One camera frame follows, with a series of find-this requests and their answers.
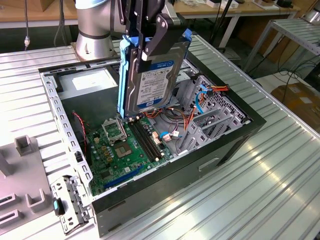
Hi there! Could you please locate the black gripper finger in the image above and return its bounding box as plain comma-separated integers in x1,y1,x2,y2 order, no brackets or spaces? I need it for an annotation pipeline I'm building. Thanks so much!
117,0,151,74
146,12,188,58

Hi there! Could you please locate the hard disk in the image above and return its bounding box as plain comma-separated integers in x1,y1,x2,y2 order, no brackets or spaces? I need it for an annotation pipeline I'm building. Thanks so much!
117,28,193,120

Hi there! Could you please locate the orange red power wire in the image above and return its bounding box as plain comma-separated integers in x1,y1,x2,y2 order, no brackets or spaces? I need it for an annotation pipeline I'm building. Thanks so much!
184,84,230,131

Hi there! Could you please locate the grey metal disk bay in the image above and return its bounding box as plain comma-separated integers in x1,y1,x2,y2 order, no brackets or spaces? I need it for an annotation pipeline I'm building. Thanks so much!
176,107,245,156

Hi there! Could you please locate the grey metal drive cage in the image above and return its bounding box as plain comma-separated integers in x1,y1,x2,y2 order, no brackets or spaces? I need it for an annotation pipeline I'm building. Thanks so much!
171,59,198,111

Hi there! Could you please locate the small white box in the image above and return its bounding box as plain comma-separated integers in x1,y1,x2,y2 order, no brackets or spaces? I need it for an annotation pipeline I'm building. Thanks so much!
206,0,238,9

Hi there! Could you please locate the grey power supply unit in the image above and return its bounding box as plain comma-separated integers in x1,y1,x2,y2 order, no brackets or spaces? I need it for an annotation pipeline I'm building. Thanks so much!
56,67,121,128

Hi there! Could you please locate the black RAM slot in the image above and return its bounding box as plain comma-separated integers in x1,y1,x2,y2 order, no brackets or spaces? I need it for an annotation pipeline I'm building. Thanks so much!
134,117,163,159
127,119,158,162

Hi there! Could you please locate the CPU socket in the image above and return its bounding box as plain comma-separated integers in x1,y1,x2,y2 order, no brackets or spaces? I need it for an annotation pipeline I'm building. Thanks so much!
113,141,133,160

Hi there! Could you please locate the brown white flat box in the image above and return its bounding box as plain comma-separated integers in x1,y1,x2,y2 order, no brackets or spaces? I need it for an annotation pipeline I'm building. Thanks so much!
252,0,280,11

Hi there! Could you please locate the green motherboard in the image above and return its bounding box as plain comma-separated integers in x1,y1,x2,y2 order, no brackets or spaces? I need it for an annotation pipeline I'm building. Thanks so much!
86,116,176,197

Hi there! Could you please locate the blue expansion slot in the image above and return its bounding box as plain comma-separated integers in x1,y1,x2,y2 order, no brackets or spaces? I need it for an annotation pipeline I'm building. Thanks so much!
103,163,145,190

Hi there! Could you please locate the brown cardboard box on desk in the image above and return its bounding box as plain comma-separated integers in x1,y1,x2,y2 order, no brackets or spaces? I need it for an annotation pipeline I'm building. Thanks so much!
29,0,55,12

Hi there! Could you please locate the black open PC case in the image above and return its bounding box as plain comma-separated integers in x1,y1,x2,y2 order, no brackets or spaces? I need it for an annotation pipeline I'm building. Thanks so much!
37,46,267,238

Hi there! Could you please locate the large brown cardboard box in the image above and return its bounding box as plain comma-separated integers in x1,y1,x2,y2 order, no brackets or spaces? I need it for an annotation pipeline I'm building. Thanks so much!
271,83,320,126

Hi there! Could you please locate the shiny silver cylinder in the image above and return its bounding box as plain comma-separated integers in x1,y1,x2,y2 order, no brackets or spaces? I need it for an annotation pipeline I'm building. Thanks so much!
303,9,320,24

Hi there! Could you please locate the grey parts rack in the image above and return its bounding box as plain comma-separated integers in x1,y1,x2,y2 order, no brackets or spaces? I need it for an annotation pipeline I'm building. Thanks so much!
0,134,55,236

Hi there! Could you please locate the tangled orange black wire bundle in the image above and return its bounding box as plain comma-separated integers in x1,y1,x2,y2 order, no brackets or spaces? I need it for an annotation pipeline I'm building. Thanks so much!
143,106,191,131

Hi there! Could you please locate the metal socket cover frame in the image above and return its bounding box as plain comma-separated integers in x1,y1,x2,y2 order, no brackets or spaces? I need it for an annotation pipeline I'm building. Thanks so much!
101,119,126,144

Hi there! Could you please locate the long blue data wire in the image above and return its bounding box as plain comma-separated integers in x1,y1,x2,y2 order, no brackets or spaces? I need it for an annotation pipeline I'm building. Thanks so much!
193,84,213,118

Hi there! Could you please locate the short blue data wire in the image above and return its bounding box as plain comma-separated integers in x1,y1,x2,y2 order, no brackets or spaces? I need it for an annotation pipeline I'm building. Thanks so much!
159,131,181,143

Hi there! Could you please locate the red black twisted wire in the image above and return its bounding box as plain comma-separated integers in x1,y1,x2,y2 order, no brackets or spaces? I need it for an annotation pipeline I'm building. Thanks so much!
72,111,88,154

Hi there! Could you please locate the cable with metal connector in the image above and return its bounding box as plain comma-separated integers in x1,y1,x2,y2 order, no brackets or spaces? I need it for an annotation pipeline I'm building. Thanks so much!
23,0,31,51

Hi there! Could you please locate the metal slot retainer bracket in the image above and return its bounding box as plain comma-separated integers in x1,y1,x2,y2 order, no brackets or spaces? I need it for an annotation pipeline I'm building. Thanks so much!
49,174,95,236

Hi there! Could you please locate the black knob with teal ring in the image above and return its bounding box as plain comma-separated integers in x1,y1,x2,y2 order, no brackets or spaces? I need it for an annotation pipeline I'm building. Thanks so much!
51,197,66,217

